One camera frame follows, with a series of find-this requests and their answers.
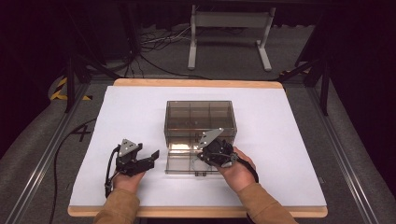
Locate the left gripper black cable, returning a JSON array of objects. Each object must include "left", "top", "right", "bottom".
[{"left": 104, "top": 144, "right": 121, "bottom": 199}]

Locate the long black floor cable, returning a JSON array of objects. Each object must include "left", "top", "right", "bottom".
[{"left": 49, "top": 118, "right": 98, "bottom": 224}]

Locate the black metal stand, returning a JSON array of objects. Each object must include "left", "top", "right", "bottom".
[
  {"left": 276, "top": 46, "right": 332, "bottom": 117},
  {"left": 64, "top": 0, "right": 123, "bottom": 114}
]

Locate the person's left hand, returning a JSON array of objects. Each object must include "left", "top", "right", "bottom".
[{"left": 112, "top": 171, "right": 147, "bottom": 194}]

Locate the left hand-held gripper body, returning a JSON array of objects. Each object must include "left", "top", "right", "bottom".
[{"left": 115, "top": 138, "right": 146, "bottom": 178}]

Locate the clear brown drawer cabinet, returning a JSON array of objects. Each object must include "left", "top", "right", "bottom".
[{"left": 163, "top": 100, "right": 238, "bottom": 151}]

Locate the white metal stand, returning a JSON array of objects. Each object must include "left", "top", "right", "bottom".
[{"left": 187, "top": 4, "right": 276, "bottom": 73}]

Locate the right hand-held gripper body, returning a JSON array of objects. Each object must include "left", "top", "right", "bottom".
[{"left": 197, "top": 127, "right": 239, "bottom": 169}]

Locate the person's right hand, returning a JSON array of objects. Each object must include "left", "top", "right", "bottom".
[{"left": 217, "top": 147, "right": 257, "bottom": 193}]

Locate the aluminium floor rail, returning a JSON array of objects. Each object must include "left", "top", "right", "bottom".
[
  {"left": 306, "top": 86, "right": 380, "bottom": 224},
  {"left": 3, "top": 83, "right": 92, "bottom": 224}
]

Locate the clear brown drawer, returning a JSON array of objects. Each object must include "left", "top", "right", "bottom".
[{"left": 164, "top": 147, "right": 220, "bottom": 177}]

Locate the bundle of floor cables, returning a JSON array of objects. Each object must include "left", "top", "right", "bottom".
[{"left": 124, "top": 26, "right": 213, "bottom": 80}]

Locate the white table mat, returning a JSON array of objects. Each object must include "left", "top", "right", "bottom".
[{"left": 68, "top": 85, "right": 327, "bottom": 208}]

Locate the yellow black floor tape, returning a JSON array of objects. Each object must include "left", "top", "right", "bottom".
[{"left": 49, "top": 77, "right": 93, "bottom": 102}]

